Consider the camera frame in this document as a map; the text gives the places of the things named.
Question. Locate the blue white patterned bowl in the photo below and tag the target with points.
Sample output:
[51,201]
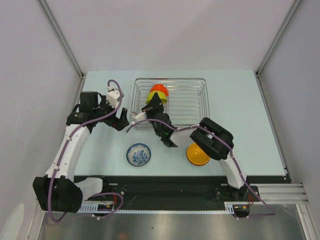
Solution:
[138,154]

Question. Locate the orange-yellow bowl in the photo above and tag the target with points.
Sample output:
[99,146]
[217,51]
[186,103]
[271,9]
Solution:
[195,153]

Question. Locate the white cable duct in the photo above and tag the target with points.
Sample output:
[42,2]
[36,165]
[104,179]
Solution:
[97,207]

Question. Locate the wire dish rack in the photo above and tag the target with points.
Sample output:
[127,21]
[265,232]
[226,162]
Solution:
[187,101]

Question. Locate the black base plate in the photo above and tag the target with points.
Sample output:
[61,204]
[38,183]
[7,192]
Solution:
[144,203]

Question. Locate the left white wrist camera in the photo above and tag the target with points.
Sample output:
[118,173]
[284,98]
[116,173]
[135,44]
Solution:
[113,97]

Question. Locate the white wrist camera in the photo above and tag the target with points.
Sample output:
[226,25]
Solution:
[137,117]
[113,97]

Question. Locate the red-orange bowl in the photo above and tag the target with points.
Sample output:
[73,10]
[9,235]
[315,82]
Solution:
[161,88]

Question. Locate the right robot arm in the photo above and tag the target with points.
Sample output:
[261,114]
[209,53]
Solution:
[214,140]

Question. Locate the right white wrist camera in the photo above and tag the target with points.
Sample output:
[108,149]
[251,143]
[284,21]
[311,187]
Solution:
[137,117]

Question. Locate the yellow-green bowl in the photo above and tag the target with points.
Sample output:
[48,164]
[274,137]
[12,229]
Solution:
[158,95]

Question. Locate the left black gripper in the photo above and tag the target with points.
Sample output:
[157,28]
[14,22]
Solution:
[118,123]

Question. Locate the aluminium frame rail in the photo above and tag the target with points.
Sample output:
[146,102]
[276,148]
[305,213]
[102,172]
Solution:
[269,193]

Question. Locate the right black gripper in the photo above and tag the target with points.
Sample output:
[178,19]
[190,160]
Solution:
[154,104]

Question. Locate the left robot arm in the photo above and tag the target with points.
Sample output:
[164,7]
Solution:
[56,191]

